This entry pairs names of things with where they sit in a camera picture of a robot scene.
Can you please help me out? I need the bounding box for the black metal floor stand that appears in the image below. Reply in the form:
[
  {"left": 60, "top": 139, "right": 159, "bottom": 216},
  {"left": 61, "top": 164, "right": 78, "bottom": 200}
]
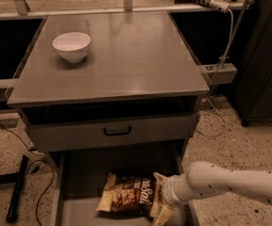
[{"left": 0, "top": 155, "right": 28, "bottom": 223}]

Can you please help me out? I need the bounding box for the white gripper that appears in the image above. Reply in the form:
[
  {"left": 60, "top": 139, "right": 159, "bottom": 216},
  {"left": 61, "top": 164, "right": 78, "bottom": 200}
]
[{"left": 162, "top": 173, "right": 195, "bottom": 207}]

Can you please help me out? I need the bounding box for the white ceramic bowl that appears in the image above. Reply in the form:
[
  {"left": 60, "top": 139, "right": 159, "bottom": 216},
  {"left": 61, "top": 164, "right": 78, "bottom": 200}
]
[{"left": 53, "top": 32, "right": 91, "bottom": 63}]

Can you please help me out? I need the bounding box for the brown chip bag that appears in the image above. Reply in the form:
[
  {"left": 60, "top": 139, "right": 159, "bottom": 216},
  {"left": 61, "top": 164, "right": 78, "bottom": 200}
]
[{"left": 95, "top": 171, "right": 175, "bottom": 226}]

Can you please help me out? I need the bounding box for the black drawer handle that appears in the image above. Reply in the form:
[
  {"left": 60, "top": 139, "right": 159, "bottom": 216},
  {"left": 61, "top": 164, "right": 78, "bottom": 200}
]
[{"left": 103, "top": 126, "right": 132, "bottom": 137}]

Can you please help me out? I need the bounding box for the grey top drawer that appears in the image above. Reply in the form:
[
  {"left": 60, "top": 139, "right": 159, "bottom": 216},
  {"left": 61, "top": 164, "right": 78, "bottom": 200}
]
[{"left": 25, "top": 112, "right": 200, "bottom": 153}]

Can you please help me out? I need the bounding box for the grey rail shelf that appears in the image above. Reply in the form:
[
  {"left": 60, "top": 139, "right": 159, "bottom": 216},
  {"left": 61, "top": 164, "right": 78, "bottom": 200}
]
[{"left": 0, "top": 0, "right": 256, "bottom": 21}]

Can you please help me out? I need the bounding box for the grey drawer cabinet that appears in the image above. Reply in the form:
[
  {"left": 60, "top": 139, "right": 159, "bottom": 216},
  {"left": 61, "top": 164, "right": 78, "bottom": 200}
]
[{"left": 6, "top": 10, "right": 211, "bottom": 162}]

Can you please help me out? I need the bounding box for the black floor cable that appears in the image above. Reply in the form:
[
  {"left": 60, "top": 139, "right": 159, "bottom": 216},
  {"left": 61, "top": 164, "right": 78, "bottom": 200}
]
[{"left": 0, "top": 112, "right": 56, "bottom": 226}]

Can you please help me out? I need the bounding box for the grey open middle drawer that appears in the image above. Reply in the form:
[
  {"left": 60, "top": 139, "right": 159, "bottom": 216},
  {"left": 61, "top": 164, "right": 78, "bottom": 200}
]
[{"left": 51, "top": 142, "right": 184, "bottom": 226}]

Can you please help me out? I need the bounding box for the dark cabinet at right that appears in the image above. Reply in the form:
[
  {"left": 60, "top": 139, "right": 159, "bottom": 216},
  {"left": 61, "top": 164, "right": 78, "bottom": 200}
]
[{"left": 232, "top": 0, "right": 272, "bottom": 127}]

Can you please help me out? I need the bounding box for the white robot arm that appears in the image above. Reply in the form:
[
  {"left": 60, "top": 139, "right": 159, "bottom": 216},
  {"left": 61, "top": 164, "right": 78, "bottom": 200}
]
[{"left": 162, "top": 161, "right": 272, "bottom": 206}]

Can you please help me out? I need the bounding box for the grey side bracket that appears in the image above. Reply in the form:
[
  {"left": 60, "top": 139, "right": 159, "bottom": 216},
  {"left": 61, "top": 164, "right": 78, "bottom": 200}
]
[{"left": 198, "top": 63, "right": 237, "bottom": 86}]

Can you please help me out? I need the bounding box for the white power cable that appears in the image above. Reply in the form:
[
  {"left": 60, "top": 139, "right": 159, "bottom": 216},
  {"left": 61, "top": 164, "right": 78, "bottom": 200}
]
[{"left": 195, "top": 8, "right": 235, "bottom": 138}]

